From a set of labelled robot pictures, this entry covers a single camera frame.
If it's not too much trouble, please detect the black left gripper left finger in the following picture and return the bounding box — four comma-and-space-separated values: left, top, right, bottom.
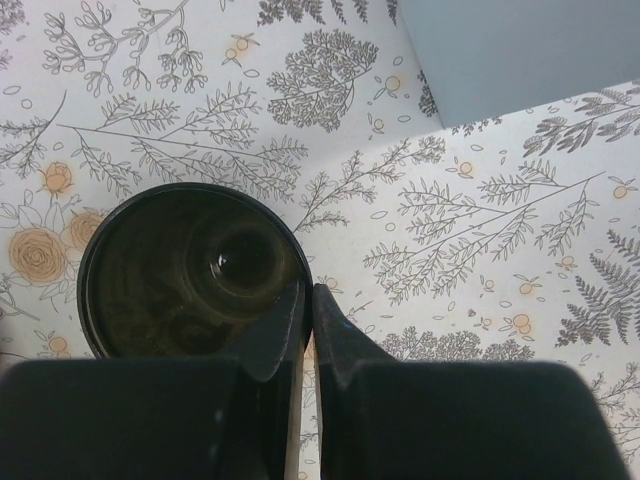
1, 281, 306, 479

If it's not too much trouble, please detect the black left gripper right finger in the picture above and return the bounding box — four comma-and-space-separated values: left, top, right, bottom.
312, 284, 629, 479

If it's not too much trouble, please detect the dark takeout coffee cup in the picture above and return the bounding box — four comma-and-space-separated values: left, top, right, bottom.
77, 182, 312, 358

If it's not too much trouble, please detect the light blue paper bag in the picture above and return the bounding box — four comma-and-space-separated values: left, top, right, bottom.
398, 1, 639, 127

